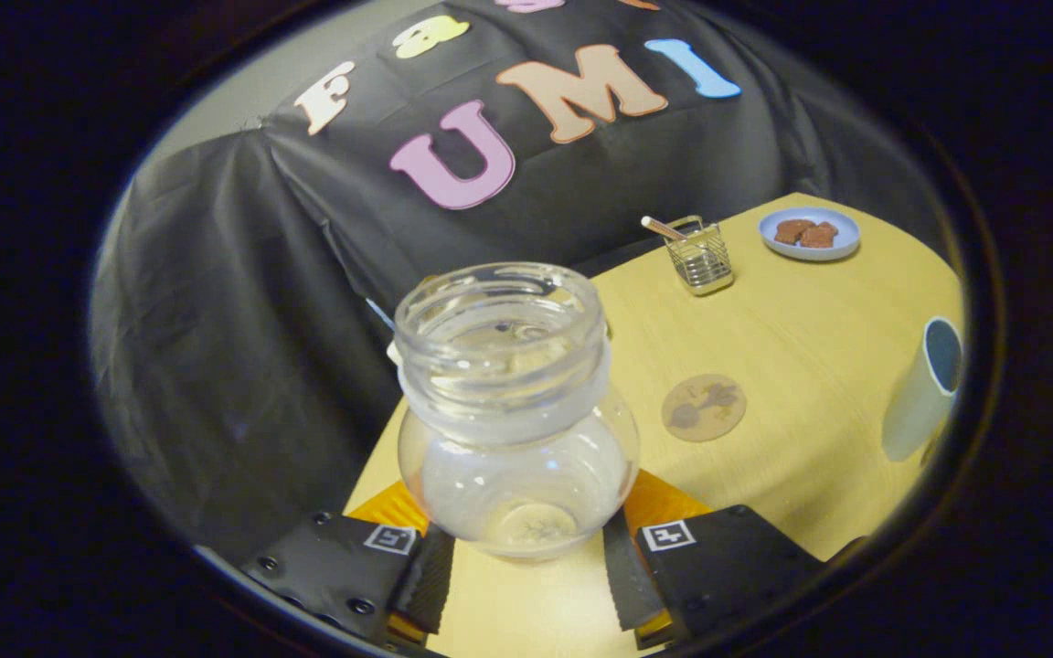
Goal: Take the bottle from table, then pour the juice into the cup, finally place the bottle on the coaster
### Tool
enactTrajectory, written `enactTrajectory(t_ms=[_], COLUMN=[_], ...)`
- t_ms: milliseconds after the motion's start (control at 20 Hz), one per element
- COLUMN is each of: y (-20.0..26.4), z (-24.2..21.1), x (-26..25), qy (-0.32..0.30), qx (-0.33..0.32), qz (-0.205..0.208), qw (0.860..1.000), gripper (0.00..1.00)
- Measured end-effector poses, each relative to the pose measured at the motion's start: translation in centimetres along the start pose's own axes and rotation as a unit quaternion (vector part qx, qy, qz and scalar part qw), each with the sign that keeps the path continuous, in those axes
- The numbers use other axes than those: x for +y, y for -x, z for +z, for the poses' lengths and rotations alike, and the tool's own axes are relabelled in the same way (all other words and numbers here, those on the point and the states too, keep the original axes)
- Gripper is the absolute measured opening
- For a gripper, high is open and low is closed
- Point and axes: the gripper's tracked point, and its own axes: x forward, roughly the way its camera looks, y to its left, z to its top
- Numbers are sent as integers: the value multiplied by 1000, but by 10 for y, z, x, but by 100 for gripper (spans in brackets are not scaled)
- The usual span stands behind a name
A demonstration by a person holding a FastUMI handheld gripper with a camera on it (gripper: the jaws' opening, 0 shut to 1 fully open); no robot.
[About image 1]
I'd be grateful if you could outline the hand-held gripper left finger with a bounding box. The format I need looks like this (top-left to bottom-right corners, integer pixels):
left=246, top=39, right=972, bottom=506
left=241, top=482, right=457, bottom=652

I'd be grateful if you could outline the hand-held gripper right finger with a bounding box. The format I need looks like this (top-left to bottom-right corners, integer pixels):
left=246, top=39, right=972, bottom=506
left=601, top=469, right=827, bottom=652

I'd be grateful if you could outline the round cork coaster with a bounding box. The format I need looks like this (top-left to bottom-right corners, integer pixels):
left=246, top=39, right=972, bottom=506
left=661, top=373, right=748, bottom=443

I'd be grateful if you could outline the clear glass bottle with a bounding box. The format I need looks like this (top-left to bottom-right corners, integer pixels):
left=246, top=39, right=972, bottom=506
left=394, top=262, right=642, bottom=560

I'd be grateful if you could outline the white cup with blue inside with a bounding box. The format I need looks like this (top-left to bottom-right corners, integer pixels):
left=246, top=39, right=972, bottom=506
left=881, top=316, right=963, bottom=462

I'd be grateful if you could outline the wooden table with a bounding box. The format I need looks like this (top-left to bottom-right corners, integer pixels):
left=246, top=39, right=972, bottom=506
left=344, top=192, right=964, bottom=658

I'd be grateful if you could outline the light blue plate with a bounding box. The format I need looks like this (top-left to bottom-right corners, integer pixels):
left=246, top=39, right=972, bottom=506
left=758, top=207, right=861, bottom=262

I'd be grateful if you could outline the small wire basket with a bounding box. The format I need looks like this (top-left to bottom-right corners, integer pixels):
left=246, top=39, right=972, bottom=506
left=665, top=216, right=735, bottom=296

